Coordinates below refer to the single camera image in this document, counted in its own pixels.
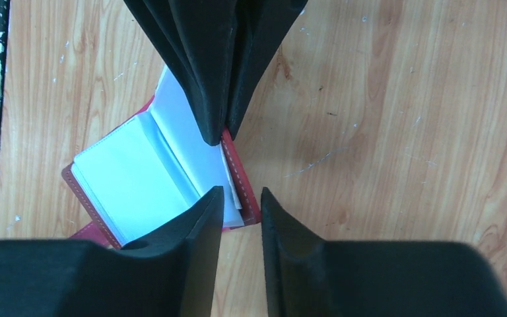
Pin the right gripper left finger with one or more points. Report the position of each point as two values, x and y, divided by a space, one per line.
168 272

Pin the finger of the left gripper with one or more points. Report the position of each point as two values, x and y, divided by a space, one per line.
262 26
196 41

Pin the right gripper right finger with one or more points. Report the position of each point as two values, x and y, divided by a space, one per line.
306 275

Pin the red leather card holder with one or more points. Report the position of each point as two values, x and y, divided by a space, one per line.
152 168

